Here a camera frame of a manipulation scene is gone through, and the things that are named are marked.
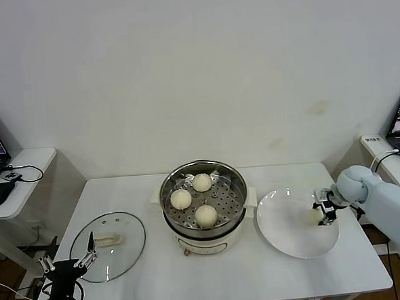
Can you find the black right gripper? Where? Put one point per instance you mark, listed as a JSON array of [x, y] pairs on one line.
[[331, 203]]

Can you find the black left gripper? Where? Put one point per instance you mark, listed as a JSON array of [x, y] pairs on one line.
[[65, 277]]

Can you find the white steamed baozi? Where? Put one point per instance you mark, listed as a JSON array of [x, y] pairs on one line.
[[181, 199], [312, 217], [206, 216], [202, 183]]

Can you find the round glass pot lid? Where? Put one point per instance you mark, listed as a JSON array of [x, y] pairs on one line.
[[127, 243]]

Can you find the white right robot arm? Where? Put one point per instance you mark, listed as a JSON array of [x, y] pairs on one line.
[[386, 203]]

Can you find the perforated steel steamer basket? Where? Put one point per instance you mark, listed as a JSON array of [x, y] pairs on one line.
[[236, 195]]

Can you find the steel steamer pot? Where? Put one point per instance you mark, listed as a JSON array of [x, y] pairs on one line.
[[206, 245]]

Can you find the round white plate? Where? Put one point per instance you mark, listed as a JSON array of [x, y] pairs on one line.
[[285, 219]]

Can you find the white side desk with label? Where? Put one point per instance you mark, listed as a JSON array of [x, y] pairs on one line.
[[385, 159]]

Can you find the small printed label sticker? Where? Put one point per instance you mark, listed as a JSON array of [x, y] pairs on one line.
[[373, 140]]

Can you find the small dongle with QR sticker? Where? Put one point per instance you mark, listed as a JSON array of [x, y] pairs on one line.
[[12, 175]]

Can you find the white side desk with mouse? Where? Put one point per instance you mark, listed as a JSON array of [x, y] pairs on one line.
[[34, 160]]

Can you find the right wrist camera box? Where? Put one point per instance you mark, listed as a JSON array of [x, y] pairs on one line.
[[320, 195]]

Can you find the small grey wall plug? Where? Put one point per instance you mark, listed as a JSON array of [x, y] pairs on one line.
[[37, 229]]

